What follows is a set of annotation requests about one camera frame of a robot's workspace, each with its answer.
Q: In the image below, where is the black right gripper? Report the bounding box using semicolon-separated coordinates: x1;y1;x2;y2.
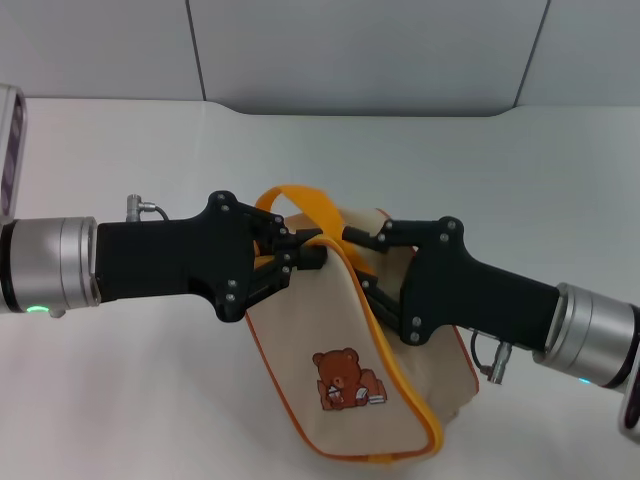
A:
342;216;561;351

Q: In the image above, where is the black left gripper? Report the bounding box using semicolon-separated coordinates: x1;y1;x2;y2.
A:
96;189;329;326

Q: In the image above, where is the beige bear food bag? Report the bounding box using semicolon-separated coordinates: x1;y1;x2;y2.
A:
244;184;481;460

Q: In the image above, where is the silver right wrist cable connector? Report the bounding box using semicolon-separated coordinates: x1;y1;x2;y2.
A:
469;332;514;386

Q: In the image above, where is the silver wrist cable connector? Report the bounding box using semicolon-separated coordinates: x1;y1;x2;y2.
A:
124;193;174;222
469;332;514;386

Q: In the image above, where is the silver left wrist cable connector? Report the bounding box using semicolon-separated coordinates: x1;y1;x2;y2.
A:
124;193;174;222

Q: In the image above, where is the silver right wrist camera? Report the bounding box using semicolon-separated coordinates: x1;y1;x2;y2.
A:
617;367;640;444

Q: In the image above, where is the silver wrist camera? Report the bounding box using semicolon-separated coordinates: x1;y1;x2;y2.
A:
617;367;640;444
0;83;27;221

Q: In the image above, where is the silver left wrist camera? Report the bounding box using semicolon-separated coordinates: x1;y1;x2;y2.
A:
0;83;27;221

